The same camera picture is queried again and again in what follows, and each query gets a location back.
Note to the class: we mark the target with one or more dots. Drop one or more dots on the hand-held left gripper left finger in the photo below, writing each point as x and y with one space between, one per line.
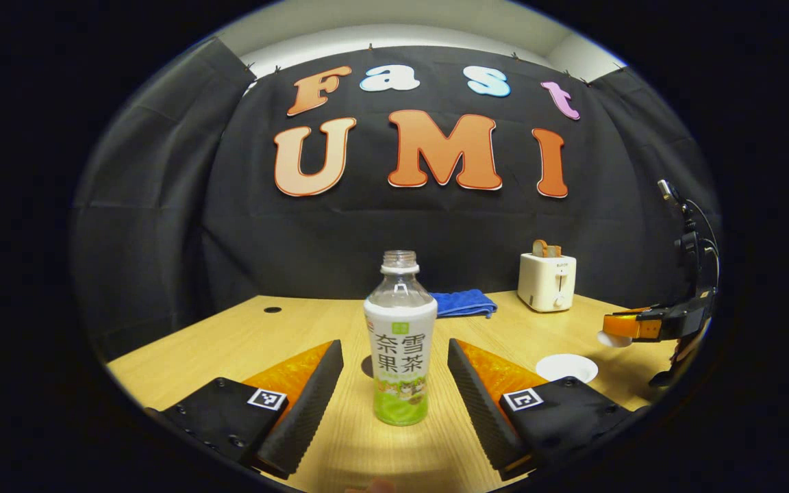
309 411

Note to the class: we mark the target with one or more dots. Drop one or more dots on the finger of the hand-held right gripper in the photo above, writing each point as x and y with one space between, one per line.
631 326
641 310

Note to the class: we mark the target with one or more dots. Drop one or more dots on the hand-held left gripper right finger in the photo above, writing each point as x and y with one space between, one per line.
477 411

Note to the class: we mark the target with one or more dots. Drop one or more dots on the white teacup lid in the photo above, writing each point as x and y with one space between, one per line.
614 339

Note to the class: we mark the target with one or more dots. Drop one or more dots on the dark round coaster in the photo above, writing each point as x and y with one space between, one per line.
367 366

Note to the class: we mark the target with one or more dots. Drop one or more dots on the white teacup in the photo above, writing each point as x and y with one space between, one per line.
566 368

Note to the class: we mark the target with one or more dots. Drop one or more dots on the clear water bottle green label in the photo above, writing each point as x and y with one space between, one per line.
401 322

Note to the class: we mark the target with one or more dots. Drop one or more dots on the cream toaster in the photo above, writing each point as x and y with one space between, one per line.
538 284

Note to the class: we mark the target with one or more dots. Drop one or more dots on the brown toast slice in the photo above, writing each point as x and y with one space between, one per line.
539 248
555 250

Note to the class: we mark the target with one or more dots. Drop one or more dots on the blue towel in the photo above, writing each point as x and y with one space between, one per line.
463 302

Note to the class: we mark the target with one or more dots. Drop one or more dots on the black backdrop cloth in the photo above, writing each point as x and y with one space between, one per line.
298 246

